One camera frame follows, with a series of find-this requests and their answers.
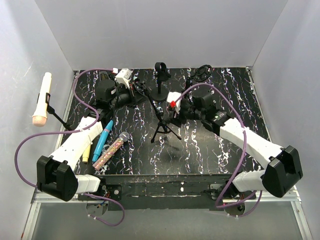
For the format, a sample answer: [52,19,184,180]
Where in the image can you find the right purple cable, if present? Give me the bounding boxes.
[169,83,263,217]

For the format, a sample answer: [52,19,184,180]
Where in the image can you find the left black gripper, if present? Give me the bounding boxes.
[109,83,149,111]

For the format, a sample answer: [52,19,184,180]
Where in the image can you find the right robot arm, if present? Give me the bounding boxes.
[166,92,303,199]

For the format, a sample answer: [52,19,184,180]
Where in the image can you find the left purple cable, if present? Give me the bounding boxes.
[14,67,126,226]

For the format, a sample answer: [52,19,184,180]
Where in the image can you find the glitter silver-head microphone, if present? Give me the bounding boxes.
[92,131,130,171]

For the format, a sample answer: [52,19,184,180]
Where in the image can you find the teal blue microphone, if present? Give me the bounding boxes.
[92,120,114,164]

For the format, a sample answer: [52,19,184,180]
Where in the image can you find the black tripod shock-mount stand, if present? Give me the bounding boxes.
[184,64,214,102]

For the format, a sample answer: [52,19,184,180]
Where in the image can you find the cream yellow microphone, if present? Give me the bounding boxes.
[82,145,91,164]

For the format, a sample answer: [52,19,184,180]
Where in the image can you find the black round-base mic stand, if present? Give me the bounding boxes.
[150,62,171,102]

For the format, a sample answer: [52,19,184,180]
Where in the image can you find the pale pink microphone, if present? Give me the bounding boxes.
[32,72,52,127]

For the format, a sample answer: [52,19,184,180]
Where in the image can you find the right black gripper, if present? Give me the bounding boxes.
[165,101,205,128]

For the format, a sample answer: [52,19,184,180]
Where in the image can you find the purple cable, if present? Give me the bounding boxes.
[169,83,263,217]
[14,67,126,226]

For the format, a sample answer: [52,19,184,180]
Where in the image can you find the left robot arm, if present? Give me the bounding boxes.
[36,79,147,202]

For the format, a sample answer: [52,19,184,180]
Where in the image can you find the black left round-base stand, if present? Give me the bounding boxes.
[45,93,72,131]

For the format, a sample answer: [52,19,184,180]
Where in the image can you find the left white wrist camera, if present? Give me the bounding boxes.
[115,68,132,89]

